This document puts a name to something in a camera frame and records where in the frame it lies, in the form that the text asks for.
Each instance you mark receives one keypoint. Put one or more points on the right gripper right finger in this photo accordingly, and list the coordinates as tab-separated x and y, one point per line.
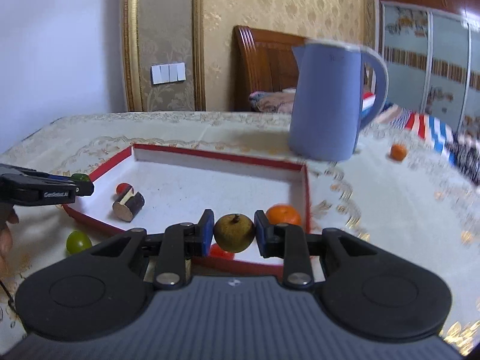
293	245

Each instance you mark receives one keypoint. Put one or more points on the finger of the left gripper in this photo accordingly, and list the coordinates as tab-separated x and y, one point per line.
27	187

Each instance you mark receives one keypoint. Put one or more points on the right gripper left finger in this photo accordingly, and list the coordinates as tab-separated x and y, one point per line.
177	244

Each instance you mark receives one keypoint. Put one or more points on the yellow-green small pear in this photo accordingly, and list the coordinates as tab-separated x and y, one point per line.
234	232

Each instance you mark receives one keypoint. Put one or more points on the dark sugarcane piece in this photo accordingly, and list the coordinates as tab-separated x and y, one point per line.
128	204

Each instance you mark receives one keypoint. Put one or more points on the person's left hand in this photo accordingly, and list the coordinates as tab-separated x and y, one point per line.
6	240

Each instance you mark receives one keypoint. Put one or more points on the large orange in tray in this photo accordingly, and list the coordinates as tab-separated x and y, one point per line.
283	214

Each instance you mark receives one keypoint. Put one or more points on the red shallow box tray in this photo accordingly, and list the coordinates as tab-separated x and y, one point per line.
179	184

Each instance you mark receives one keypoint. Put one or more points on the small red cherry tomato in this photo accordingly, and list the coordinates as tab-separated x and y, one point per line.
122	188

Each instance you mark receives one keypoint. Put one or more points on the cream embroidered tablecloth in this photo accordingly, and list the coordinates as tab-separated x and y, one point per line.
421	209

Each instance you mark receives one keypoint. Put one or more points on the blue electric kettle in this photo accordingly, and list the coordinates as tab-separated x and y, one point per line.
327	116

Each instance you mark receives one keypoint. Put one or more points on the pink pillow on bed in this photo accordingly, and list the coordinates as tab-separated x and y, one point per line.
273	102

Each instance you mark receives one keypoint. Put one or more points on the small orange on table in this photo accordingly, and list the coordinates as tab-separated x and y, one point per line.
398	152

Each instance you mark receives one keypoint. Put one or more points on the wooden bed headboard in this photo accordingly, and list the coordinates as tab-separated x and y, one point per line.
264	61

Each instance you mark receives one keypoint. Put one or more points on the striped colourful bedding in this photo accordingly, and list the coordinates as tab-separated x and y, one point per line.
459	149

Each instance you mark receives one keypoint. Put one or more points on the patterned wardrobe sliding doors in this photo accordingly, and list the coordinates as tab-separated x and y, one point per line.
433	62

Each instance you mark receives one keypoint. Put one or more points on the white wall switch panel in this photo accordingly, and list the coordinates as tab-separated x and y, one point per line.
168	73

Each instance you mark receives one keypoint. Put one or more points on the gold wall frame moulding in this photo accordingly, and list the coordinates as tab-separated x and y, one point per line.
157	32

